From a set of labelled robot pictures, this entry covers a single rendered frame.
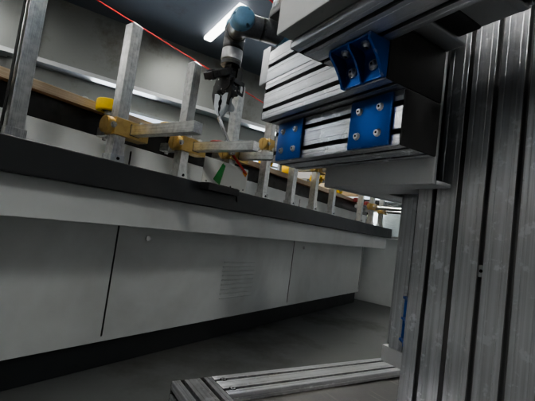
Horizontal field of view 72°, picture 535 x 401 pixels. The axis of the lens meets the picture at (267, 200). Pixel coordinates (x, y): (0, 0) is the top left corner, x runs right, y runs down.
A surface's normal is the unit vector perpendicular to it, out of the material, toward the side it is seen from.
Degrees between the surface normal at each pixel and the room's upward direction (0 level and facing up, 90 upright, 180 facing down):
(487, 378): 90
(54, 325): 90
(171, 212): 90
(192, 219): 90
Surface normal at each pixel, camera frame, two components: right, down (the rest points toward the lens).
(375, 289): -0.55, -0.14
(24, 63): 0.82, 0.07
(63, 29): 0.53, 0.01
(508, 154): -0.83, -0.15
